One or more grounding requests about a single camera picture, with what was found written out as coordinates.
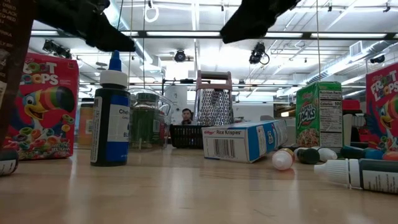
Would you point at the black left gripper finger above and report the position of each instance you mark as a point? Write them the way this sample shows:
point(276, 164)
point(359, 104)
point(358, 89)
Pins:
point(109, 39)

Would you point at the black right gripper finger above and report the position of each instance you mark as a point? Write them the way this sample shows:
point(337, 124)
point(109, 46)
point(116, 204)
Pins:
point(245, 25)

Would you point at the brown seasoning packet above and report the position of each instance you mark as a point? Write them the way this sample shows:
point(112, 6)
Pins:
point(15, 62)

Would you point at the clear plastic container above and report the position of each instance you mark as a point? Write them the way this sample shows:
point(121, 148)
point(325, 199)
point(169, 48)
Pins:
point(164, 102)

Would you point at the orange spice jar black lid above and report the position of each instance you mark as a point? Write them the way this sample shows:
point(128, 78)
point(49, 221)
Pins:
point(85, 124)

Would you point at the green lid spice jar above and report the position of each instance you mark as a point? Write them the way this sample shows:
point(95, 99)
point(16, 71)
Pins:
point(146, 124)

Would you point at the large blue food colouring bottle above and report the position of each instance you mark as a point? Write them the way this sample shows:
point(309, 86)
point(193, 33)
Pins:
point(110, 140)

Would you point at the red Froot Loops cereal box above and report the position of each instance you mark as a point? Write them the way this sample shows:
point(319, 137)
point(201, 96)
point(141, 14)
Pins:
point(385, 109)
point(46, 124)

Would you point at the red lid spice tin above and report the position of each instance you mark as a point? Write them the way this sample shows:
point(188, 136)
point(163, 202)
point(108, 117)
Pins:
point(162, 133)

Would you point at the green Apple Jacks cereal box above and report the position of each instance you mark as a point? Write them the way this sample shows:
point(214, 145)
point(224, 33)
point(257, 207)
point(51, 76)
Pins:
point(311, 118)

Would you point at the blue Rice Krispies cereal box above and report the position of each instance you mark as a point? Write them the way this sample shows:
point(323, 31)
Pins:
point(236, 143)

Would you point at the black plastic basket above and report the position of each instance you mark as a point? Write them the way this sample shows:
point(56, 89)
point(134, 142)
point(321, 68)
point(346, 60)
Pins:
point(186, 137)

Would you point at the small yellow dropper bottle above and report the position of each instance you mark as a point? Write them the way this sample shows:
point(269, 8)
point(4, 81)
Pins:
point(283, 160)

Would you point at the small dark green dropper bottle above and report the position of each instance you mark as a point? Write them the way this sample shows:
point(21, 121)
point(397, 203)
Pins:
point(309, 156)

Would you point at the small grey dropper bottle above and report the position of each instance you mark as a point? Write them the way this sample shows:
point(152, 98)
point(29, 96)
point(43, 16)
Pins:
point(328, 154)

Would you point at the small black dropper bottle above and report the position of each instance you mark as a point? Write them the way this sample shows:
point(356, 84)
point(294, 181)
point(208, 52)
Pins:
point(373, 177)
point(7, 165)

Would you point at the long blue dropper bottle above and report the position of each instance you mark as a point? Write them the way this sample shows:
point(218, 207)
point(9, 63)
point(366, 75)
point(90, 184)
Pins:
point(357, 152)

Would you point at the pink metal box grater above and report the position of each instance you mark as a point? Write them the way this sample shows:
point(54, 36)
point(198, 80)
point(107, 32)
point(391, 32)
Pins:
point(214, 105)

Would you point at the person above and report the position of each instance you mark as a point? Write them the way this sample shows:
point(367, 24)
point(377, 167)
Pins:
point(186, 115)

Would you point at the red storage bin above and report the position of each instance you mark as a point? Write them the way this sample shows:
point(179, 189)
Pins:
point(351, 104)

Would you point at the black storage shelf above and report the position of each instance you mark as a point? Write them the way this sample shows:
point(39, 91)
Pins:
point(354, 130)

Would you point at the black overhead rig frame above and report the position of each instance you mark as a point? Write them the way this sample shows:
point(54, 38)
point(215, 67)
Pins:
point(142, 33)

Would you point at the black wall camera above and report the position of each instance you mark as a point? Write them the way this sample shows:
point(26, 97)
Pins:
point(377, 59)

